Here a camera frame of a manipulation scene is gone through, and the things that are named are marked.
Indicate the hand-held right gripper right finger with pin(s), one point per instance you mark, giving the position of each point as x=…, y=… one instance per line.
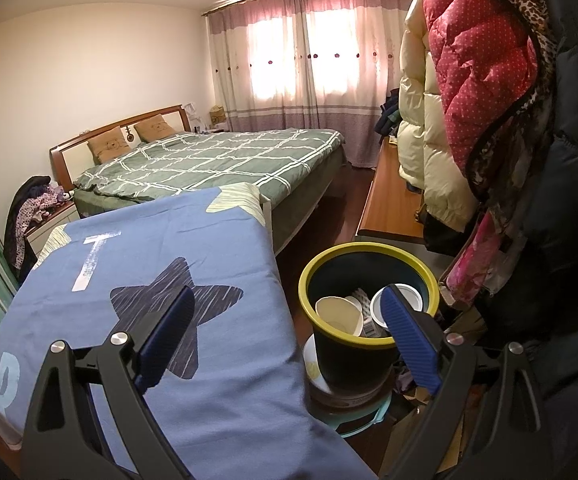
x=411, y=335

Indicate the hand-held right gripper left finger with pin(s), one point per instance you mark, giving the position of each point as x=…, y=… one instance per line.
x=169, y=335

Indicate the white yogurt tub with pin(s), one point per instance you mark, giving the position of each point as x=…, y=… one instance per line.
x=376, y=310

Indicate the clear bubble packet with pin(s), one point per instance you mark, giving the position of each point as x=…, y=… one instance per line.
x=364, y=300

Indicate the dark bin with yellow rim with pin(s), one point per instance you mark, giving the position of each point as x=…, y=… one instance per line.
x=354, y=355

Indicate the paper cup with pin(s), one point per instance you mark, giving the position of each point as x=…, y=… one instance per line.
x=336, y=312

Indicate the teal plastic stool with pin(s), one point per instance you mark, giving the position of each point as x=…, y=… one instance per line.
x=364, y=410

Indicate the brown cardboard box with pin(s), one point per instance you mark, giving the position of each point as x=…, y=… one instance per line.
x=404, y=425

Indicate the blue printed tablecloth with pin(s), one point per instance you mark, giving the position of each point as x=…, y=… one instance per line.
x=144, y=240

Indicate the white round plate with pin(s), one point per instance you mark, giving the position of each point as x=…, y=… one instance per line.
x=311, y=360

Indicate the pink floral garment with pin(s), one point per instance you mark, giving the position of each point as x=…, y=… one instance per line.
x=479, y=250

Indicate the wooden cabinet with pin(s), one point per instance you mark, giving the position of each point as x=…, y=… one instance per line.
x=389, y=195

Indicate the white nightstand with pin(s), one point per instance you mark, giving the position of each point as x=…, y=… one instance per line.
x=44, y=225

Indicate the bed with green plaid cover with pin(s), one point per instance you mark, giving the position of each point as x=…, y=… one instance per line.
x=209, y=160

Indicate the pile of clothes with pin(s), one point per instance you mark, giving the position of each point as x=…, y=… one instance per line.
x=29, y=210

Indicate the cream down jacket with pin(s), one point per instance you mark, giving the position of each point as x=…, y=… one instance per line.
x=419, y=135

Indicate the brown pillow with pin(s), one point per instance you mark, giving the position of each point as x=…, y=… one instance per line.
x=109, y=144
x=156, y=127

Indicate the dark coat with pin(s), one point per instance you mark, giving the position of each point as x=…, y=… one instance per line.
x=569, y=210

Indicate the dark clothes heap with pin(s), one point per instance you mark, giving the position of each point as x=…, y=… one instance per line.
x=389, y=110

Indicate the red dotted jacket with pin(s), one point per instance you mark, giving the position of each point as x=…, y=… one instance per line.
x=479, y=70

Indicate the pink curtain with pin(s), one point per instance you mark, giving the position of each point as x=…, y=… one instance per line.
x=299, y=75

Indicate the leopard print garment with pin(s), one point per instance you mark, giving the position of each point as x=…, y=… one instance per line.
x=529, y=0

